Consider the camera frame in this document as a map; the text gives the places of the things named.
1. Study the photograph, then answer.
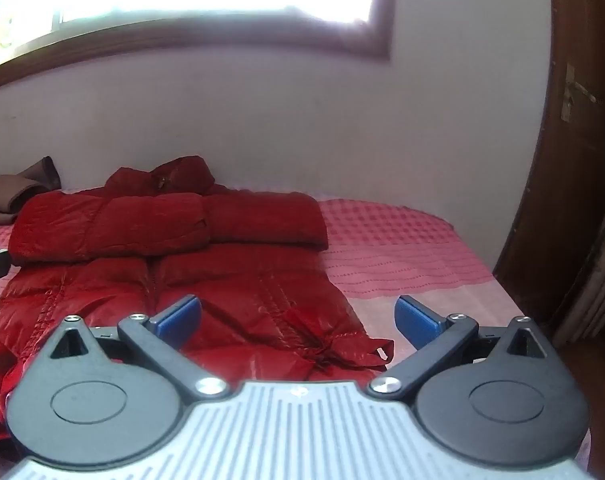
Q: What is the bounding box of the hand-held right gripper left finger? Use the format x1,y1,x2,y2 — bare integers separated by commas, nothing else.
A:
49,295,229,402

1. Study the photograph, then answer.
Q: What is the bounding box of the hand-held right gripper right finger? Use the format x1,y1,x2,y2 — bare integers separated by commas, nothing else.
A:
369,295,554,403

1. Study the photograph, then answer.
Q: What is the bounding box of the red puffer jacket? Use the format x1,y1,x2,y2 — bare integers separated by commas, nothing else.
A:
0,156,396,452

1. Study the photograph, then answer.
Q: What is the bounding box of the pink checked bed sheet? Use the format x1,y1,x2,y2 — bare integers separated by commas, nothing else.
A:
0,187,527,371

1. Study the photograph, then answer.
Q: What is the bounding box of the brown folded cloth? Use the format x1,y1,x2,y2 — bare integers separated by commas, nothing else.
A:
0,156,62,229

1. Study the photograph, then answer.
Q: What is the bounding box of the brown wooden door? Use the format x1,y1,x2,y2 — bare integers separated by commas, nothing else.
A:
493,0,605,347

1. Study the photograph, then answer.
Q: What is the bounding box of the brass door handle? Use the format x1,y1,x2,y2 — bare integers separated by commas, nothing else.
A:
560,63,597,122

